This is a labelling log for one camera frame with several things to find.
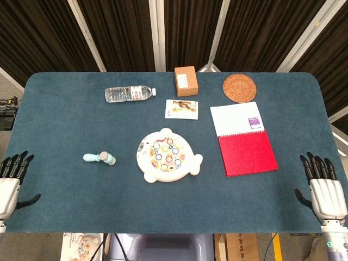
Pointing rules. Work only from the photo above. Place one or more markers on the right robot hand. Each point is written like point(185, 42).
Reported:
point(327, 198)

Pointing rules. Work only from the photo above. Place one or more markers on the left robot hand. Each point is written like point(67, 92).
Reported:
point(9, 195)

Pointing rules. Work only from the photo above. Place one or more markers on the round woven rattan coaster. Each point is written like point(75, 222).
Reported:
point(239, 88)

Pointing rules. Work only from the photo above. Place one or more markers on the black power strip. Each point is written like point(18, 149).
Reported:
point(8, 117)

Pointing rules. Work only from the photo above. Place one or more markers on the mint toy hammer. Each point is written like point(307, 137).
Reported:
point(92, 157)

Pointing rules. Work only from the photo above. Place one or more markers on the toy packaging box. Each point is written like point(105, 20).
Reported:
point(81, 246)

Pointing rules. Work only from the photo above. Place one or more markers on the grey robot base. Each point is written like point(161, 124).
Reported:
point(163, 247)

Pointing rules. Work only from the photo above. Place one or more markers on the white fish-shaped toy game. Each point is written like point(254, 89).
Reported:
point(187, 163)

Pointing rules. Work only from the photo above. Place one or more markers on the white picture card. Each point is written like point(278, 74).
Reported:
point(181, 109)

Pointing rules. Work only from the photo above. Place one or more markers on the clear plastic water bottle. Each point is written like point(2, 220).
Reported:
point(119, 94)

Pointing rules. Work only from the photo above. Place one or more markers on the small brown cardboard box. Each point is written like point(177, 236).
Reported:
point(186, 81)

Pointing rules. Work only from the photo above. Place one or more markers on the red spiral notebook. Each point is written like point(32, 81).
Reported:
point(246, 155)

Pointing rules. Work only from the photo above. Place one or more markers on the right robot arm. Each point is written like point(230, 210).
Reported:
point(335, 239)

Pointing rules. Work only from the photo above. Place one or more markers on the large cardboard box with print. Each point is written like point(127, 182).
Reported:
point(239, 247)

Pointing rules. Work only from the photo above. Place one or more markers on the blue felt table mat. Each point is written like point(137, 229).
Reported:
point(81, 195)

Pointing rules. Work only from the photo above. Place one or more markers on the white partition frame post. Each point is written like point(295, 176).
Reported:
point(304, 40)
point(158, 35)
point(214, 43)
point(87, 35)

